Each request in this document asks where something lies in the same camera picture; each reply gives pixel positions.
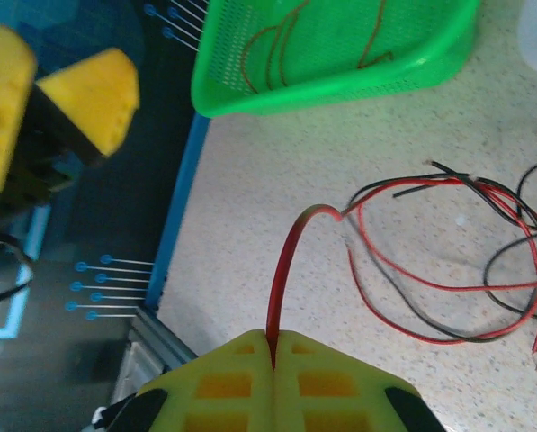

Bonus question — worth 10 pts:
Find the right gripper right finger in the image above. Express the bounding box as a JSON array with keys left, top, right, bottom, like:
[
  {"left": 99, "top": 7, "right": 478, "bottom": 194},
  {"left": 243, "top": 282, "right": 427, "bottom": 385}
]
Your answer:
[{"left": 266, "top": 330, "right": 448, "bottom": 432}]

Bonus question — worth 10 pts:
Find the thin black cable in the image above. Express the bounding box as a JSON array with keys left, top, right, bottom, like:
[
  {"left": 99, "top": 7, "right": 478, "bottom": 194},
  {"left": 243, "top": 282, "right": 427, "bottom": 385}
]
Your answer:
[
  {"left": 482, "top": 155, "right": 537, "bottom": 323},
  {"left": 346, "top": 161, "right": 537, "bottom": 344}
]

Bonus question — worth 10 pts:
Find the blue table border frame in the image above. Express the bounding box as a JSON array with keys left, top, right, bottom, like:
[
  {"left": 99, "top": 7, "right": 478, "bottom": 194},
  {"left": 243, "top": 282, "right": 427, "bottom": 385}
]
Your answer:
[{"left": 145, "top": 112, "right": 211, "bottom": 311}]

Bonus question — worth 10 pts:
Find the green plastic mesh basket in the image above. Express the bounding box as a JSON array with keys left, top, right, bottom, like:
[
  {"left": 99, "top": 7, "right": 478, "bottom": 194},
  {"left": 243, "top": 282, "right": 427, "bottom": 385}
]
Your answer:
[{"left": 190, "top": 0, "right": 482, "bottom": 119}]

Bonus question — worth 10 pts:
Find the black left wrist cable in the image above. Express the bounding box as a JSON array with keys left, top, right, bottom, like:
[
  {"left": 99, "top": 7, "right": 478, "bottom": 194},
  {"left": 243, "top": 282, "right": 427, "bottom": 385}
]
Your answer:
[{"left": 0, "top": 238, "right": 34, "bottom": 306}]

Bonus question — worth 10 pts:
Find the thin red cable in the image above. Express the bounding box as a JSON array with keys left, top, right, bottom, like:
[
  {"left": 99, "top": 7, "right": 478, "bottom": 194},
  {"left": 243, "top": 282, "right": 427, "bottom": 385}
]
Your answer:
[
  {"left": 239, "top": 0, "right": 312, "bottom": 96},
  {"left": 346, "top": 177, "right": 537, "bottom": 356},
  {"left": 356, "top": 0, "right": 394, "bottom": 69},
  {"left": 265, "top": 177, "right": 537, "bottom": 373}
]

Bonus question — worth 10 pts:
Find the aluminium table side rail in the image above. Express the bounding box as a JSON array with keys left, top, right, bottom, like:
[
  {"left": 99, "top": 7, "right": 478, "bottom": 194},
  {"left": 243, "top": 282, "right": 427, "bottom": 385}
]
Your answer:
[{"left": 108, "top": 305, "right": 200, "bottom": 406}]

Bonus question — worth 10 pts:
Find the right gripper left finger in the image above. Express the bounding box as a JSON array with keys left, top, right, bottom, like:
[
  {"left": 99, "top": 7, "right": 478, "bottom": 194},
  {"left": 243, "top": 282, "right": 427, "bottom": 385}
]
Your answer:
[{"left": 114, "top": 329, "right": 279, "bottom": 432}]

